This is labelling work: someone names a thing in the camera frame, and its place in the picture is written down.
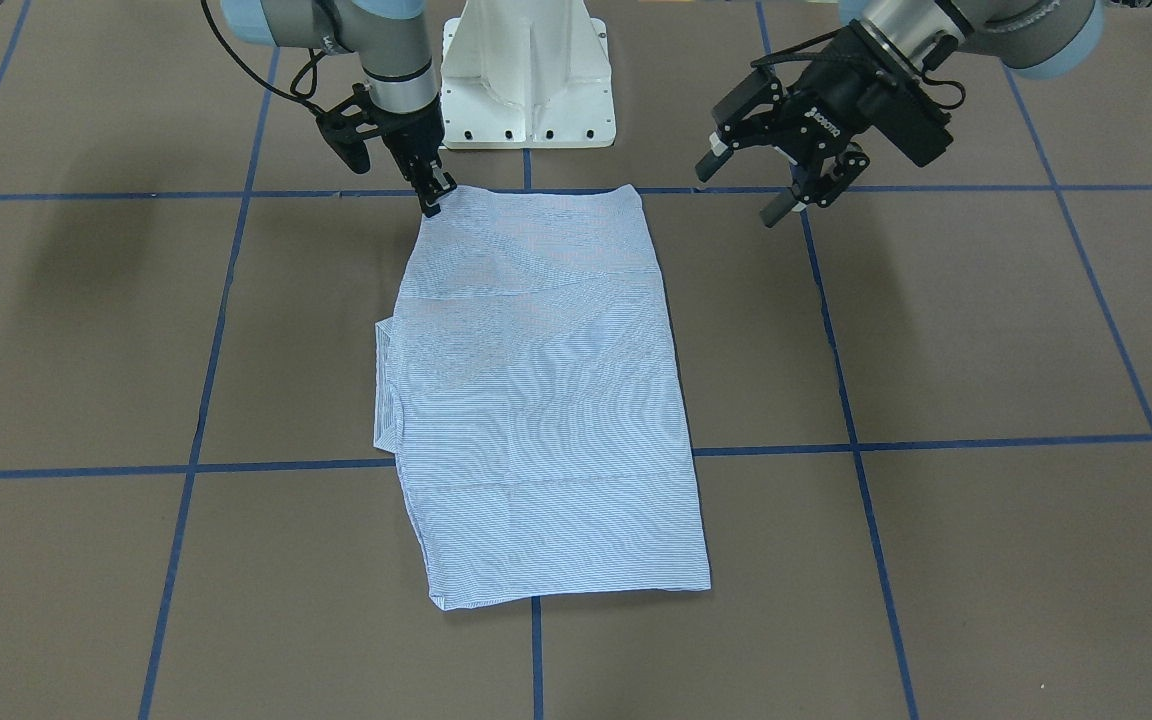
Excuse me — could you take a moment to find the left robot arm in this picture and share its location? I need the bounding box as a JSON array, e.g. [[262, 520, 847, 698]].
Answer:
[[695, 1, 1105, 227]]

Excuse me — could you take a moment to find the light blue striped shirt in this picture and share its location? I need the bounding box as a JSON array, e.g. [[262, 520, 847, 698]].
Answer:
[[372, 184, 710, 611]]

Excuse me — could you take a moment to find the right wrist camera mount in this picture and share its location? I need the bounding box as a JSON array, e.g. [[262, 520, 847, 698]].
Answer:
[[314, 83, 380, 176]]

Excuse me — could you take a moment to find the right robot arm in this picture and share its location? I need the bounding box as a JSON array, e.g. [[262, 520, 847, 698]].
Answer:
[[200, 1, 457, 218]]

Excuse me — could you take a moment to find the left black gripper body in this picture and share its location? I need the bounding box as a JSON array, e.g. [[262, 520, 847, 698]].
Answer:
[[710, 26, 954, 170]]

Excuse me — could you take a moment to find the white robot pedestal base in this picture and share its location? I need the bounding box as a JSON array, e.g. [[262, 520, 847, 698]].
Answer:
[[439, 1, 617, 150]]

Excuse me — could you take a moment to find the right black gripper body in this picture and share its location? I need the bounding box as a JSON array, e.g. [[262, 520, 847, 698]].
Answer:
[[376, 100, 445, 181]]

